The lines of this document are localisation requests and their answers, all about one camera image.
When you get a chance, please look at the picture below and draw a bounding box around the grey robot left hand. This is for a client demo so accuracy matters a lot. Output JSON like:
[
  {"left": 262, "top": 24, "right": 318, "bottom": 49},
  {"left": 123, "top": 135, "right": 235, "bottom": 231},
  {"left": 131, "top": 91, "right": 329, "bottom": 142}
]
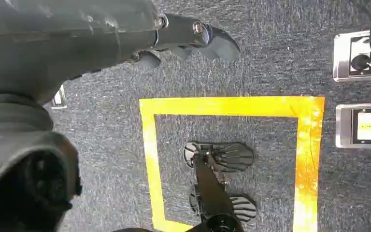
[{"left": 0, "top": 0, "right": 241, "bottom": 232}]

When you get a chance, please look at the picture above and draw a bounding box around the small metal floor plate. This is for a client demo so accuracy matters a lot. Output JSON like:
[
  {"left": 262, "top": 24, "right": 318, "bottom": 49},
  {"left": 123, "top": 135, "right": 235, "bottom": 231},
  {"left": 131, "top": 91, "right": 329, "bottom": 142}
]
[{"left": 51, "top": 84, "right": 68, "bottom": 110}]

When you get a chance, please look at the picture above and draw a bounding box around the yellow floor tape square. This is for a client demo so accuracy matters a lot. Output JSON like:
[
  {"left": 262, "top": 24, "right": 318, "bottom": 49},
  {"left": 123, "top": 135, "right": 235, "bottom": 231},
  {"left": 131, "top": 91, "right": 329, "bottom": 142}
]
[{"left": 139, "top": 96, "right": 326, "bottom": 232}]

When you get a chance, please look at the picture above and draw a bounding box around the black robot leg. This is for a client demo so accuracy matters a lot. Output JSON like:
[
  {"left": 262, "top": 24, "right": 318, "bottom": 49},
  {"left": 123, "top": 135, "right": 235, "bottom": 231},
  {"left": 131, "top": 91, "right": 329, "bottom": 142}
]
[{"left": 185, "top": 152, "right": 246, "bottom": 232}]

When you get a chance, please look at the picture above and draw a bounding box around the black robot foot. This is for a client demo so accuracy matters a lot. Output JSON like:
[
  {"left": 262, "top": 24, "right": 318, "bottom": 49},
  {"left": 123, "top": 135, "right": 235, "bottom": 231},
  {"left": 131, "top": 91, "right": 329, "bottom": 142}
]
[
  {"left": 182, "top": 141, "right": 255, "bottom": 173},
  {"left": 189, "top": 193, "right": 257, "bottom": 224}
]

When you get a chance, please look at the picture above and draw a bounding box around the metal floor socket with plug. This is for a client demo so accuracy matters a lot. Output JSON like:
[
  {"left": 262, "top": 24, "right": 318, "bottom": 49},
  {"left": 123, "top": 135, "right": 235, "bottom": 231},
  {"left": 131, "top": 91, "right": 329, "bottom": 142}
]
[{"left": 332, "top": 28, "right": 371, "bottom": 83}]

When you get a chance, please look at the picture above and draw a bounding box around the metal floor socket yellow label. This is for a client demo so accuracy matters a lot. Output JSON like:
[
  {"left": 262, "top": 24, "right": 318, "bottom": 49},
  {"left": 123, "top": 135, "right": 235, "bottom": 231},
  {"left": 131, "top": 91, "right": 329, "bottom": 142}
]
[{"left": 335, "top": 102, "right": 371, "bottom": 150}]

